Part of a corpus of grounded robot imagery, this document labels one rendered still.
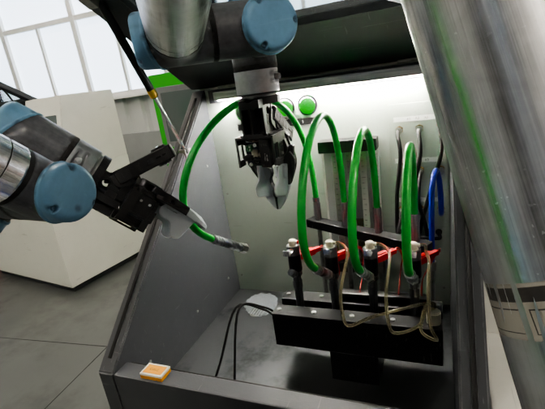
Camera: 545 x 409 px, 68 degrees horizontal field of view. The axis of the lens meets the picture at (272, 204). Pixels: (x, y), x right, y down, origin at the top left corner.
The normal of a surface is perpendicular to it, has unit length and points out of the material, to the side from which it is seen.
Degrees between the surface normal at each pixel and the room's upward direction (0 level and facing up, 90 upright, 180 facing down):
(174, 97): 90
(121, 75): 90
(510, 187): 83
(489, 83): 79
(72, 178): 90
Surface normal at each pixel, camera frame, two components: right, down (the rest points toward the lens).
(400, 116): -0.36, 0.33
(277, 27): 0.25, 0.26
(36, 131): 0.59, -0.24
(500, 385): -0.14, -0.94
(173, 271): 0.92, -0.01
